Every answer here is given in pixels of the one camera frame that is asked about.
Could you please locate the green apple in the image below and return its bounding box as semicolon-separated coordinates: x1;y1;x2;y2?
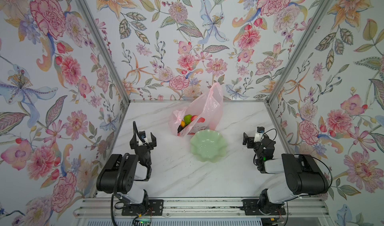
184;115;193;125

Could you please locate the red apple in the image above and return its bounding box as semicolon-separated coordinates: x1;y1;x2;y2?
191;116;199;122

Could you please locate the pink plastic bag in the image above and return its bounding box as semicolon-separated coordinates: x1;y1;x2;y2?
169;82;224;137

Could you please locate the purple grape bunch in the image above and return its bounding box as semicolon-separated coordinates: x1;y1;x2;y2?
178;125;186;134

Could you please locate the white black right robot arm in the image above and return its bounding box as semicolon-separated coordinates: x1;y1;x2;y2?
243;127;331;215

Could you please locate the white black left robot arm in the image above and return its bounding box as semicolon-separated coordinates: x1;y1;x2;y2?
96;131;157;213

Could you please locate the green plastic fruit plate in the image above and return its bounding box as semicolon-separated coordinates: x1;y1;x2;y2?
190;130;228;163

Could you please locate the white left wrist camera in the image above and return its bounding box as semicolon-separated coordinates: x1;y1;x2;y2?
138;131;149;146

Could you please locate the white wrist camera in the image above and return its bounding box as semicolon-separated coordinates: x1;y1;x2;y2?
254;127;265;143
138;131;149;146

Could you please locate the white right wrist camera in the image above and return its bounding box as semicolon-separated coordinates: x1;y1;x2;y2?
254;127;265;143

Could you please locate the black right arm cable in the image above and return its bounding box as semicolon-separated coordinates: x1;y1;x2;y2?
251;128;334;226

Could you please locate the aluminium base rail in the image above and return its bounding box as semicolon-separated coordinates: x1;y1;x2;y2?
73;196;331;219

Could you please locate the aluminium corner post left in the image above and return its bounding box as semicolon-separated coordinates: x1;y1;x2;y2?
75;0;130;105

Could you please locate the aluminium corner post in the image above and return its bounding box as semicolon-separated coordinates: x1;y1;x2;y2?
75;0;130;105
266;0;333;106

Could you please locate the aluminium corner post right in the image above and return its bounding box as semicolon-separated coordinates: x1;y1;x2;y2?
266;0;333;106

